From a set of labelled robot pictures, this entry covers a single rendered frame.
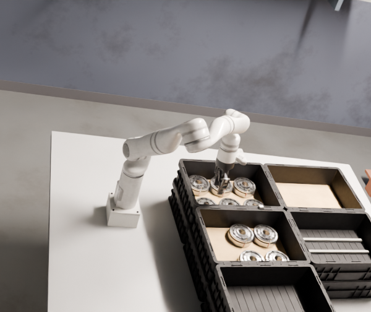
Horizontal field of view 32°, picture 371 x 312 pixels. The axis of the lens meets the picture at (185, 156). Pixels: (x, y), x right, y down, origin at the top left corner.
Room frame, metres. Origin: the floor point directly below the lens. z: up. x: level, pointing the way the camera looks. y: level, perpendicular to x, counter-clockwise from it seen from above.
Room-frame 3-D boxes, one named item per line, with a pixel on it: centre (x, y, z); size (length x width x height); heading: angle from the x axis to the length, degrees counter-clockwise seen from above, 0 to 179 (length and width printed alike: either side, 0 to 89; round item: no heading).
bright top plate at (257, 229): (2.00, -0.41, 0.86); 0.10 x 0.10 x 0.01
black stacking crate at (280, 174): (2.32, -0.58, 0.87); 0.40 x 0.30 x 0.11; 114
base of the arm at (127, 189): (2.01, 0.18, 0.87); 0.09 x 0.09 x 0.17; 25
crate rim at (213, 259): (1.89, -0.34, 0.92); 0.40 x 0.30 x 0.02; 114
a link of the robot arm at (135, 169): (2.01, 0.18, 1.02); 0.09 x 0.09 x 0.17; 42
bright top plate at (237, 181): (2.27, -0.29, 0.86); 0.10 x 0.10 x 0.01
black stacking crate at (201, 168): (2.16, -0.22, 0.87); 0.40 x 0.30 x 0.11; 114
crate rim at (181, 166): (2.16, -0.22, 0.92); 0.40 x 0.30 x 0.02; 114
